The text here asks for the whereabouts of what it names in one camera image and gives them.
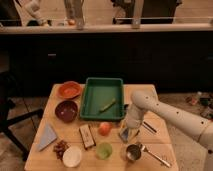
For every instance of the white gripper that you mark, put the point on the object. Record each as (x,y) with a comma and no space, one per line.
(133,133)

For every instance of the blue sponge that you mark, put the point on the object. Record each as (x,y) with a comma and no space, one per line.
(124,134)

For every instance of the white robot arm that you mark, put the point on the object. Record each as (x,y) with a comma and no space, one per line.
(196,127)

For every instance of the metal measuring cup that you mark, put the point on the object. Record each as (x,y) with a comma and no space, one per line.
(134,152)

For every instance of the green plastic cup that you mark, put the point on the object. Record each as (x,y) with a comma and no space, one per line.
(104,150)

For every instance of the red peach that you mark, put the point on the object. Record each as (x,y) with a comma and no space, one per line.
(104,128)

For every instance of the green bean pod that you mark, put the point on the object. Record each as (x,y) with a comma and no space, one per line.
(107,106)

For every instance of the green plastic tray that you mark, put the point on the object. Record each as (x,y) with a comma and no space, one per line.
(97,93)

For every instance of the brown rectangular box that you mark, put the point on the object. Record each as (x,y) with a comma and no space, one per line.
(87,137)

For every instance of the white bowl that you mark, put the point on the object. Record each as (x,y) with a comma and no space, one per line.
(72,157)

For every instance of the dark red bowl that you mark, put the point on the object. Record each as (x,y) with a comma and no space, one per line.
(66,111)

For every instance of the orange bowl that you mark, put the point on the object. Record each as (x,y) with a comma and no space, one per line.
(69,90)

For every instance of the grey triangular cloth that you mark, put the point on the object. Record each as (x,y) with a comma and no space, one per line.
(48,136)

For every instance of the black office chair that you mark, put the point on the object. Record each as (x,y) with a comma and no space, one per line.
(6,105)

